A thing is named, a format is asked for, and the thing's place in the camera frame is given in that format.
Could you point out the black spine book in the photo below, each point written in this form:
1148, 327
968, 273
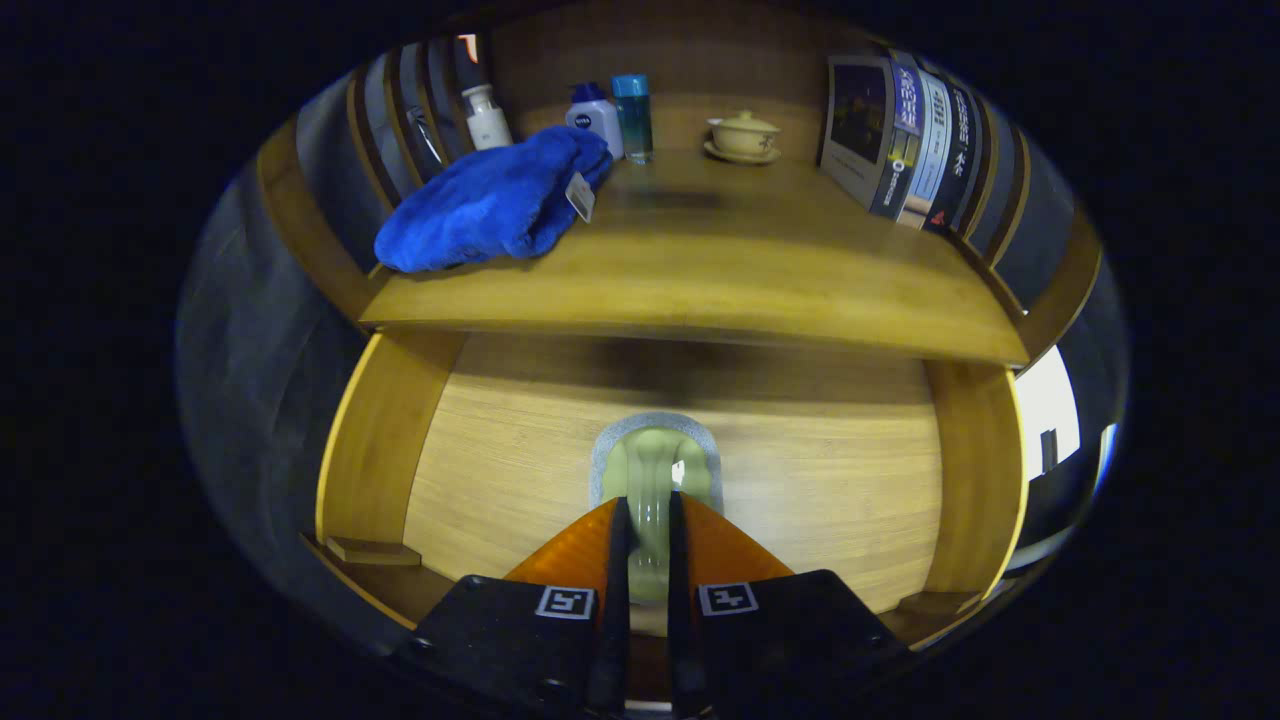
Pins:
957, 160

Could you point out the teal bottle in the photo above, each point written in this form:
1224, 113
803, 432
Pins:
633, 120

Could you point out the beige lidded teacup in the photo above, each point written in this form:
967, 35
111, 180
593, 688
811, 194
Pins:
743, 135

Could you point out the black backdrop cloth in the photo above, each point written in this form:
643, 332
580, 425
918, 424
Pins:
260, 400

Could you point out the pale spine book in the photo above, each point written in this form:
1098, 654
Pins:
928, 150

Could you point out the wooden drawer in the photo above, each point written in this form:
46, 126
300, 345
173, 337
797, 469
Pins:
500, 470

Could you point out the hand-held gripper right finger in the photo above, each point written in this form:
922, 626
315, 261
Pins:
680, 610

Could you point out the wooden countertop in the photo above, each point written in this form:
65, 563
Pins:
750, 270

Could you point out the white pump bottle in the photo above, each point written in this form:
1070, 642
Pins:
488, 122

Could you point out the green grey sponge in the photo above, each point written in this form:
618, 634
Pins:
650, 470

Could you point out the blue towel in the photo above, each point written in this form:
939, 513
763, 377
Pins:
480, 205

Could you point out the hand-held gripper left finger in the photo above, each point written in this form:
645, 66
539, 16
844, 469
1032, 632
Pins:
618, 600

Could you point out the blue spine book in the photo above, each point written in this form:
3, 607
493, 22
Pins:
860, 130

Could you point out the white bottle with blue cap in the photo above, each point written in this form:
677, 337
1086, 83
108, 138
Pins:
596, 118

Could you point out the wooden cabinet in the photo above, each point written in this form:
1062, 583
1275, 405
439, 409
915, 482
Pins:
700, 70

